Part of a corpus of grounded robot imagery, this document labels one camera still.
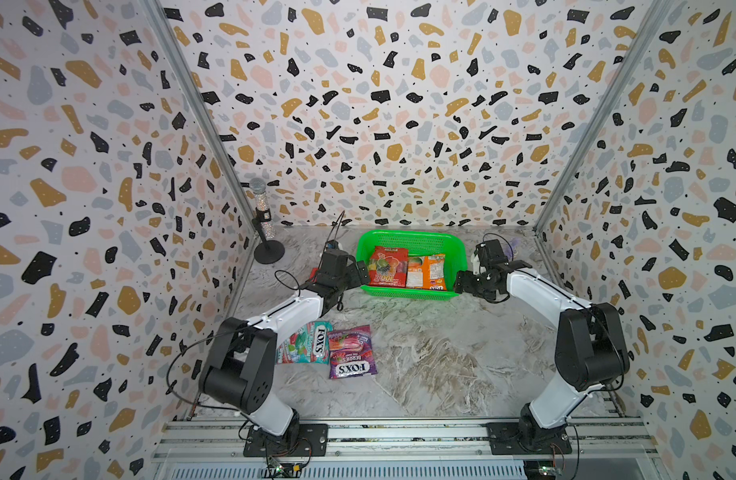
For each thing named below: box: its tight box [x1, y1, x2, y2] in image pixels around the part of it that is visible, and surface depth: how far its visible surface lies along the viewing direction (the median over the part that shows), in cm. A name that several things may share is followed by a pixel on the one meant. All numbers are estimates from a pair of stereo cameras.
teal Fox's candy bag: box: [276, 321, 333, 364], surface depth 89 cm
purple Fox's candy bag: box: [328, 325, 378, 379], surface depth 88 cm
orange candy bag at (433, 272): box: [422, 254, 446, 291], surface depth 103 cm
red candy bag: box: [368, 246, 409, 288], surface depth 105 cm
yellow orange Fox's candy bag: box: [406, 256, 424, 288], surface depth 105 cm
